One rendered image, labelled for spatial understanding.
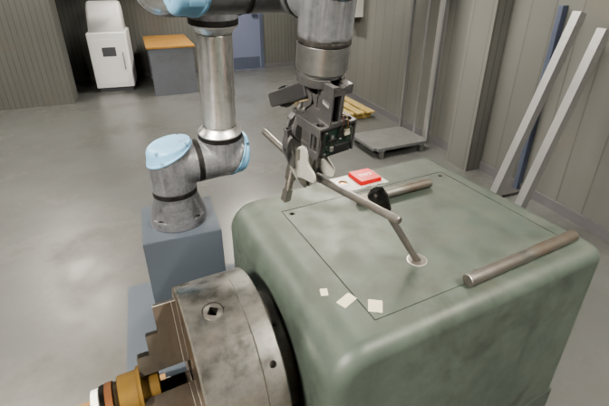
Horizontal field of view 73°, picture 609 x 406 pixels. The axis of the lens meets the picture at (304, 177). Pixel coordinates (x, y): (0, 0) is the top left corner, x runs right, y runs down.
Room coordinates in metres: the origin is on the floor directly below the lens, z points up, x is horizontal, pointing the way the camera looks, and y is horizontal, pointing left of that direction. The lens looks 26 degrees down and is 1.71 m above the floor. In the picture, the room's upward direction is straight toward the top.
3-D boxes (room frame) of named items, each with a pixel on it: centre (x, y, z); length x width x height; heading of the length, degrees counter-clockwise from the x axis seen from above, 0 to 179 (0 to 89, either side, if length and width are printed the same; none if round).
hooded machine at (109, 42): (6.93, 3.15, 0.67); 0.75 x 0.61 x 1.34; 21
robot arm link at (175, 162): (0.98, 0.34, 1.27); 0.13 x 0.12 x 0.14; 120
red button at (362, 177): (0.92, -0.15, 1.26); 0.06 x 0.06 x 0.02; 26
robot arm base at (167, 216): (0.98, 0.35, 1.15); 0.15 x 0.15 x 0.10
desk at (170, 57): (7.04, 2.26, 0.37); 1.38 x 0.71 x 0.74; 22
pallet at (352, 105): (5.56, -0.38, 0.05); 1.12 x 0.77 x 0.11; 21
